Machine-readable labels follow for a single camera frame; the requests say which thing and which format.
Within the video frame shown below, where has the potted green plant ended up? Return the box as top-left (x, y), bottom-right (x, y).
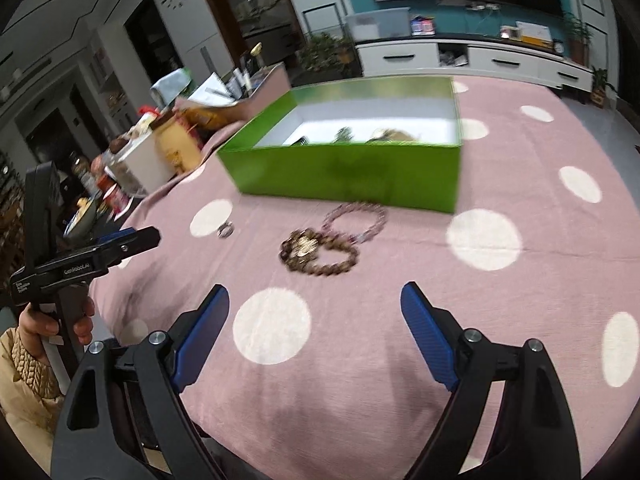
top-left (296, 32), bottom-right (359, 78)

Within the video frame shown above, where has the pink storage tray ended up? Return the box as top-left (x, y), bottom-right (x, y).
top-left (174, 63), bottom-right (291, 130)

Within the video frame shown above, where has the tan quilted left sleeve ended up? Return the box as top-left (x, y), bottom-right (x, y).
top-left (0, 327), bottom-right (64, 474)

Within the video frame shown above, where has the person's left hand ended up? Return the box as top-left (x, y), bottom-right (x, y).
top-left (17, 297), bottom-right (94, 363)

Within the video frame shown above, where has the black strap wristwatch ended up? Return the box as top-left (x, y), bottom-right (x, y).
top-left (292, 136), bottom-right (309, 146)

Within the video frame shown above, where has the clear plastic storage bin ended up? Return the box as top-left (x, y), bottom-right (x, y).
top-left (346, 6), bottom-right (411, 42)

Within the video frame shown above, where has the brown wooden bead bracelet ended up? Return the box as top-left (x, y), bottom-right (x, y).
top-left (278, 227), bottom-right (360, 278)

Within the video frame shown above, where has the gold metal wristwatch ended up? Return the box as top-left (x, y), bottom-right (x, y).
top-left (368, 129), bottom-right (418, 143)

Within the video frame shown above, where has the white tv cabinet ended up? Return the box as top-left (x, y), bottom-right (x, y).
top-left (356, 39), bottom-right (592, 92)

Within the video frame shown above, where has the green open cardboard box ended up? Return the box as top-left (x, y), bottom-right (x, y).
top-left (218, 76), bottom-right (462, 214)

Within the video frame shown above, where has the pink crystal bead bracelet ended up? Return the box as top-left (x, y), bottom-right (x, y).
top-left (322, 201), bottom-right (388, 245)

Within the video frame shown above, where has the pink polka dot blanket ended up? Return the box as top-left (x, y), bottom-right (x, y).
top-left (91, 77), bottom-right (639, 479)

